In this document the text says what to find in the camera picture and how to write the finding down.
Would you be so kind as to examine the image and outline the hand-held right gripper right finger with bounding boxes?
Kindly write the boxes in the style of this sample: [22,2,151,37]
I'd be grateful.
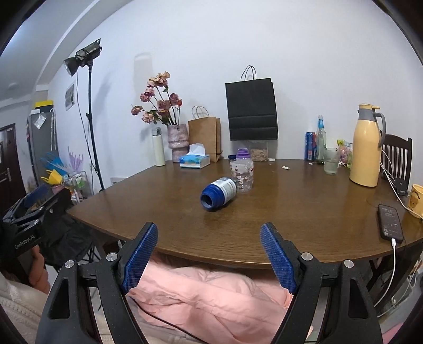
[260,222,384,344]

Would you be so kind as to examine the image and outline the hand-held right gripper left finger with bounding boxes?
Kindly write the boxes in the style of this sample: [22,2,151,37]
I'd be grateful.
[36,222,158,344]

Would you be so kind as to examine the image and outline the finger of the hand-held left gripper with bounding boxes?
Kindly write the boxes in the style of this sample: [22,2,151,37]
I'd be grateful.
[13,188,72,232]
[3,184,51,221]

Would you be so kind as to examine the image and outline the blue and white bottle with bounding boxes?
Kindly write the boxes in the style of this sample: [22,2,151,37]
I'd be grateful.
[200,177,238,211]

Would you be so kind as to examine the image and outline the person's left forearm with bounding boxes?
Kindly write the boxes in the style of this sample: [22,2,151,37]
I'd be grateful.
[0,270,52,344]

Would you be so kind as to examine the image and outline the person's left hand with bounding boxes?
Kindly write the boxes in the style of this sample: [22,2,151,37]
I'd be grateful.
[28,246,51,294]

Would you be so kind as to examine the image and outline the black folding chair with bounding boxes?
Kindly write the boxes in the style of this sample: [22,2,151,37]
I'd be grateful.
[43,212,104,265]

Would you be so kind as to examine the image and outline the dark brown door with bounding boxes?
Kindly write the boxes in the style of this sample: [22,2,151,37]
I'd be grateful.
[0,123,26,217]

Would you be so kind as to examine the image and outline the grey refrigerator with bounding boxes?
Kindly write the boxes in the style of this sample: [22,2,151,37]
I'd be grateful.
[27,99,58,186]

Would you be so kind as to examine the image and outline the pink quilt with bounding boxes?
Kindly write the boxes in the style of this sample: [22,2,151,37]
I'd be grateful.
[127,258,295,343]

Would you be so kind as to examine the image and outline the black light stand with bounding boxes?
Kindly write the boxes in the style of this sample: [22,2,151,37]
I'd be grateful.
[86,64,105,193]

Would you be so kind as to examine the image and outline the clear bottle with purple lid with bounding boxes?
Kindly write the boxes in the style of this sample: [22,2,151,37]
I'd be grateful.
[230,148,254,194]

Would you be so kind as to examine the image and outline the clear jar of grains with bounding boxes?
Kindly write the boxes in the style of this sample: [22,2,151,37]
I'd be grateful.
[249,140,269,162]

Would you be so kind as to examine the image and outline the blue tissue box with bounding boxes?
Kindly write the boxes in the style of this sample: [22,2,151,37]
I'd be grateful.
[179,143,211,169]

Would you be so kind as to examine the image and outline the white thermos bottle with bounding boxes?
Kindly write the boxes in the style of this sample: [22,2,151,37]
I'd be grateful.
[152,127,166,167]

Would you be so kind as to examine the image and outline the clear drinking glass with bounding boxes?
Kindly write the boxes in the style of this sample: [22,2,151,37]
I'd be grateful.
[324,147,341,175]

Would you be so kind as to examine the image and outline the blue drink can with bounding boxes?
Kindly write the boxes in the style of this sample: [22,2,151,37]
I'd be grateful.
[304,132,317,161]

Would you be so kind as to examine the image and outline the black smartphone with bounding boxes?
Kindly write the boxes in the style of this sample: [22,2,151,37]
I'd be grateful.
[378,204,405,244]

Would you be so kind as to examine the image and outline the pink textured vase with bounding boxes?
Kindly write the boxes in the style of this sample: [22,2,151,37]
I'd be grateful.
[167,123,190,163]

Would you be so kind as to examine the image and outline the colourful snack bag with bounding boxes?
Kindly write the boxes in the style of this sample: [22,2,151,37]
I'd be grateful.
[336,139,353,169]

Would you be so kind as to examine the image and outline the glass soda bottle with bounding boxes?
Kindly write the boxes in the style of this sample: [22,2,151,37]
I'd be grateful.
[315,115,328,164]

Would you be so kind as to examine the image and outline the brown paper bag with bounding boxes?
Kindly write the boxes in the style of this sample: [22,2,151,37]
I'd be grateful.
[188,106,222,162]

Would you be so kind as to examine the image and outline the yellow thermos jug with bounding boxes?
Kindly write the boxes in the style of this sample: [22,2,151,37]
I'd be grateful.
[349,103,387,187]

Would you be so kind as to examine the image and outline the dried pink flowers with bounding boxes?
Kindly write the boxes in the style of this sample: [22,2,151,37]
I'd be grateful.
[131,71,183,126]

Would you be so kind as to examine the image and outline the black studio light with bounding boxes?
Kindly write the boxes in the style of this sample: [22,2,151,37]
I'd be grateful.
[63,38,102,77]

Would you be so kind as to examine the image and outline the black paper bag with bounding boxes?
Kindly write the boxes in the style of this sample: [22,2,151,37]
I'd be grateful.
[225,65,279,141]

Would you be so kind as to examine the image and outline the yellow mug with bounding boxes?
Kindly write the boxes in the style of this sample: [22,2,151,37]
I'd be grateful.
[408,184,423,219]

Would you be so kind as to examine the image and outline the dark wooden chair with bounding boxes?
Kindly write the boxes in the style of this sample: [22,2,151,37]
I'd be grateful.
[360,134,413,315]

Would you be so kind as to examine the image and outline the black cable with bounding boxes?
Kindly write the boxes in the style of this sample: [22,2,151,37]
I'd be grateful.
[127,294,219,344]

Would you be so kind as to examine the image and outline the white charging cable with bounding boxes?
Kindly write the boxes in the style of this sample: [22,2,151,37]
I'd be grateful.
[373,150,423,310]

